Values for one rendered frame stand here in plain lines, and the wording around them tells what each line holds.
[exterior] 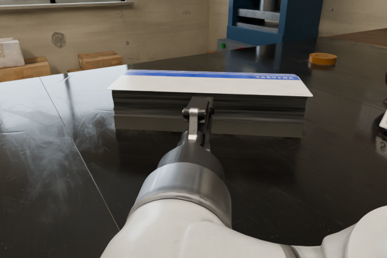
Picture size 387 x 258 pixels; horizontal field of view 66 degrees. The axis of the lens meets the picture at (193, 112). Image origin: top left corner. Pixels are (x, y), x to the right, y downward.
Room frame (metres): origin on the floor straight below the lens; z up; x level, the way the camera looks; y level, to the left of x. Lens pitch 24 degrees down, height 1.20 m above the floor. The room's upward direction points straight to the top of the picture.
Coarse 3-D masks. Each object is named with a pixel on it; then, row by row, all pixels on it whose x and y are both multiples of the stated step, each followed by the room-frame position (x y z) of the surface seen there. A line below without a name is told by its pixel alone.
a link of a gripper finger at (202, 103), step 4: (192, 96) 0.39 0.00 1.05; (192, 100) 0.37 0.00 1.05; (196, 100) 0.37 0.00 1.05; (200, 100) 0.37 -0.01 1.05; (204, 100) 0.37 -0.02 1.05; (208, 100) 0.39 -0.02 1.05; (188, 104) 0.35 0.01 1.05; (192, 104) 0.35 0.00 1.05; (196, 104) 0.35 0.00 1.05; (200, 104) 0.35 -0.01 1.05; (204, 104) 0.35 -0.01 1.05; (208, 104) 0.39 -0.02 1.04; (184, 108) 0.31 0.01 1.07; (188, 108) 0.31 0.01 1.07; (200, 108) 0.31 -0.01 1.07; (204, 108) 0.31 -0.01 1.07; (184, 112) 0.30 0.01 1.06; (188, 112) 0.30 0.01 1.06; (200, 112) 0.30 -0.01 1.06; (204, 112) 0.31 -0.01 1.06; (184, 116) 0.30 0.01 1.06; (188, 116) 0.30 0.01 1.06; (200, 116) 0.30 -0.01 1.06; (204, 116) 0.30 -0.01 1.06
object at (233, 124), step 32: (128, 96) 0.58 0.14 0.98; (160, 96) 0.58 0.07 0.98; (224, 96) 0.56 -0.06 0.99; (256, 96) 0.55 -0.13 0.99; (288, 96) 0.55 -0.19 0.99; (128, 128) 0.58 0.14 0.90; (160, 128) 0.57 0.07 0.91; (224, 128) 0.56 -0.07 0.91; (256, 128) 0.55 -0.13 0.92; (288, 128) 0.55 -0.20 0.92
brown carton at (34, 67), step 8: (32, 64) 2.64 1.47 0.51; (40, 64) 2.62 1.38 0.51; (48, 64) 2.64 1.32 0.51; (0, 72) 2.44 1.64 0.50; (8, 72) 2.47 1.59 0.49; (16, 72) 2.50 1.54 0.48; (24, 72) 2.54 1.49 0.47; (32, 72) 2.57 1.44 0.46; (40, 72) 2.60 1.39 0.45; (48, 72) 2.64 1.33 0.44; (0, 80) 2.44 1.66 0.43; (8, 80) 2.47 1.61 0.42
